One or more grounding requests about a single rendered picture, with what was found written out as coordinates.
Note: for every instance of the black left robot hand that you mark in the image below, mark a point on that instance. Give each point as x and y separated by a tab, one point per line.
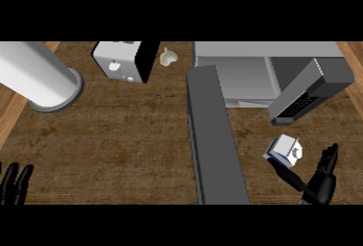
14	185

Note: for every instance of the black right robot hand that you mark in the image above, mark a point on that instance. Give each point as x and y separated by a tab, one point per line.
320	185

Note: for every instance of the white blue milk carton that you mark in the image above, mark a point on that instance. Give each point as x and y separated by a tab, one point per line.
285	153

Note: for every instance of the dark grey microwave door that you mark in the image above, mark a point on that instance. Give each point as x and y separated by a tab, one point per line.
214	137

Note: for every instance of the grey microwave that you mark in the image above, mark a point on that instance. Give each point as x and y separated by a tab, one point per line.
288	80

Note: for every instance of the pale garlic bulb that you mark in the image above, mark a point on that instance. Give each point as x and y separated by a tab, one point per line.
167	57

